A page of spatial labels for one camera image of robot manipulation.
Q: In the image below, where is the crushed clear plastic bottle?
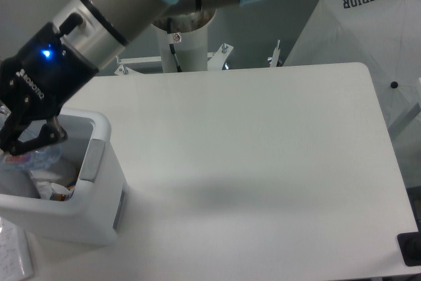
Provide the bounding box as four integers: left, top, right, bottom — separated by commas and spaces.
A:
1, 144, 62, 171

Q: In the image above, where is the black pedestal cable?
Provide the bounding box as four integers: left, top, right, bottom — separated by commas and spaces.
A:
166, 16, 183, 73

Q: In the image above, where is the white paper sheet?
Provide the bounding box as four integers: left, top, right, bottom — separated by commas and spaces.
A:
1, 218, 34, 280

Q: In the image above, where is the white trash can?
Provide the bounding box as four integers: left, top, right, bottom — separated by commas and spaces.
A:
1, 108, 128, 245

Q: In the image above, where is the white superior umbrella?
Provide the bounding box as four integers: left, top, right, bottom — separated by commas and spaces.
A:
285, 0, 420, 125

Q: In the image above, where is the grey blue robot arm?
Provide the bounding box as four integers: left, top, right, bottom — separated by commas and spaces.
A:
1, 0, 261, 156

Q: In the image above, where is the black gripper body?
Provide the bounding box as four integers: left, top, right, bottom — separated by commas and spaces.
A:
1, 13, 99, 123

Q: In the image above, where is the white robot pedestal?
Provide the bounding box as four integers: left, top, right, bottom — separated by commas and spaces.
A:
153, 9, 216, 73

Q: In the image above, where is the colourful snack package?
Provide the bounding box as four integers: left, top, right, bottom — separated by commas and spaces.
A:
49, 177, 78, 201

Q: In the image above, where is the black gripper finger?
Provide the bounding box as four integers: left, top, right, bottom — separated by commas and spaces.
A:
9, 116, 68, 156
1, 109, 29, 155

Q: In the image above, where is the black device at edge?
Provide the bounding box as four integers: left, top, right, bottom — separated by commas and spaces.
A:
397, 232, 420, 267

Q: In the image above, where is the white tissue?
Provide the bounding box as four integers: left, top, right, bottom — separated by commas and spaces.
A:
28, 159, 79, 201

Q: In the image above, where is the white metal bracket frame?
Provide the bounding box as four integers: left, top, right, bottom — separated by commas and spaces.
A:
114, 40, 284, 76

